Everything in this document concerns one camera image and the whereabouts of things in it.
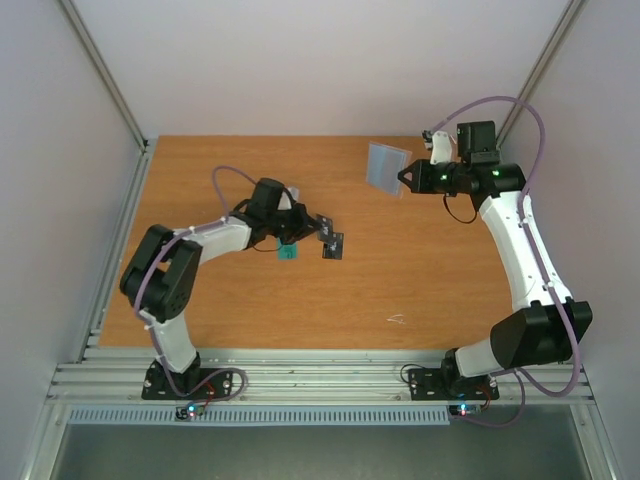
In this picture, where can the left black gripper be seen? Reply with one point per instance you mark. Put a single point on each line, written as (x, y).
(303, 230)

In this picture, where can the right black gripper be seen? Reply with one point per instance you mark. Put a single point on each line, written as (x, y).
(417, 176)

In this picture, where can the black VIP card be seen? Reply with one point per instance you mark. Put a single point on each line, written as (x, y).
(333, 247)
(325, 232)

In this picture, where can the teal VIP card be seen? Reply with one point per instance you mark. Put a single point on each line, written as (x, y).
(287, 252)

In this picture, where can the pink leather card holder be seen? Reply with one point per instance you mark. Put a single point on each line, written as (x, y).
(384, 162)

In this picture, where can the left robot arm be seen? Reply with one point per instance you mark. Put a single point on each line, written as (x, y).
(159, 279)

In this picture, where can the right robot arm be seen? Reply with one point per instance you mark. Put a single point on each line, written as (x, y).
(547, 323)

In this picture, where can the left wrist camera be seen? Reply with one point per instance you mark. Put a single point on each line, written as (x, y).
(289, 198)

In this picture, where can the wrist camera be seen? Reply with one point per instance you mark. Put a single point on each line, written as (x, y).
(289, 198)
(440, 145)

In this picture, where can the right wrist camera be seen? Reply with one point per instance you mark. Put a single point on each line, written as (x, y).
(440, 145)

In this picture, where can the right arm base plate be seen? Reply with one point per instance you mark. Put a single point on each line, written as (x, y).
(430, 384)

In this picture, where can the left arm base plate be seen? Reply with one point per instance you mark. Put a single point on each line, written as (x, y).
(196, 384)

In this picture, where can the grey slotted cable duct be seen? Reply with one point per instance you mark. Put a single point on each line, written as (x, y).
(260, 416)

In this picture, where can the right aluminium corner post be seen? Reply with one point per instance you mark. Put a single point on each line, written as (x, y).
(559, 34)

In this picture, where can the aluminium corner post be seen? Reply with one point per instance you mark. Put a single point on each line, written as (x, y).
(559, 34)
(88, 44)

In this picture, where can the aluminium rail frame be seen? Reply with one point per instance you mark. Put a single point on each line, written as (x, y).
(413, 280)

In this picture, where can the left aluminium corner post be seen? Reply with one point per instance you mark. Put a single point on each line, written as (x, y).
(88, 44)

